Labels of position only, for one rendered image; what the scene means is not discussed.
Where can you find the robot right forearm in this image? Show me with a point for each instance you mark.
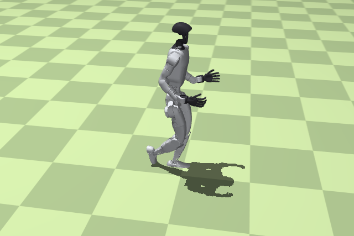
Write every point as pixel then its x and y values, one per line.
pixel 171 91

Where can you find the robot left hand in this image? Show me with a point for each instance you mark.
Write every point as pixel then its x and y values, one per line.
pixel 209 77

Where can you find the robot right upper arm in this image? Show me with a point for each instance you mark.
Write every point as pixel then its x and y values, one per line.
pixel 171 62

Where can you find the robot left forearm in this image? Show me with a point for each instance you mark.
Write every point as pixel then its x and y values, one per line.
pixel 192 79

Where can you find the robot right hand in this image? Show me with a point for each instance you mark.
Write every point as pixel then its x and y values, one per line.
pixel 193 101

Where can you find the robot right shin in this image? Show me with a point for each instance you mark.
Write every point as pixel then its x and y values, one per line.
pixel 168 146

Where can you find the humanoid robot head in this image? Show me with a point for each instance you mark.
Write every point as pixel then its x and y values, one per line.
pixel 182 29

